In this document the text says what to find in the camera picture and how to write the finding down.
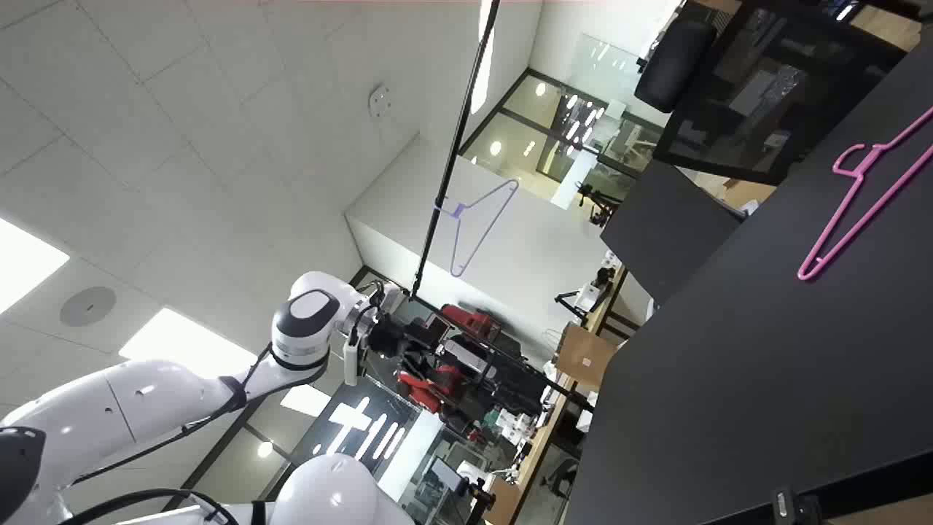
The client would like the red background robot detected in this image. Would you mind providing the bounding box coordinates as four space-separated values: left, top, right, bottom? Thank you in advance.
391 300 510 418

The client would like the square ceiling light panel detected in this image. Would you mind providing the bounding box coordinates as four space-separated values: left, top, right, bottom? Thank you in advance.
0 215 73 314
117 307 258 384

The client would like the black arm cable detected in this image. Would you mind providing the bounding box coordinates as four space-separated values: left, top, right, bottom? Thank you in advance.
59 307 376 525

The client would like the pink plastic hanger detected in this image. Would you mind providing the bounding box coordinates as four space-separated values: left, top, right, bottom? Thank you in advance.
795 101 933 285

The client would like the black clamp mount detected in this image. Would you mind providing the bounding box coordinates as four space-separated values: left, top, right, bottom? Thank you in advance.
769 489 824 525

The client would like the blue wire hanger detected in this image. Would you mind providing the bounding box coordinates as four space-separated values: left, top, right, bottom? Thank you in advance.
433 174 522 281

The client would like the white smoke detector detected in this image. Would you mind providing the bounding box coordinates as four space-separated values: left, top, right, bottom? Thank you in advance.
365 81 397 120

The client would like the brown cardboard box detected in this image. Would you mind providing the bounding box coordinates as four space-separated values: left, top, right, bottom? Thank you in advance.
553 323 620 395

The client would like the black panel board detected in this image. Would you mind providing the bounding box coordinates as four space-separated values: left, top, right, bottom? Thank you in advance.
596 158 747 307

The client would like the round ceiling speaker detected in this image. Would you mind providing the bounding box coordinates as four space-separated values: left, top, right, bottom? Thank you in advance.
59 282 120 329

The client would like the dark glass cabinet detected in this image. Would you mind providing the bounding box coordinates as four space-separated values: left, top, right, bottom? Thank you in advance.
653 0 908 186

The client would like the black office chair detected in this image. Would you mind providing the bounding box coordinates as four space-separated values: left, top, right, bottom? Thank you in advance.
631 17 719 115

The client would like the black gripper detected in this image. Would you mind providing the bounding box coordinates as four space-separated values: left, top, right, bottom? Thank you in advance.
359 285 408 360

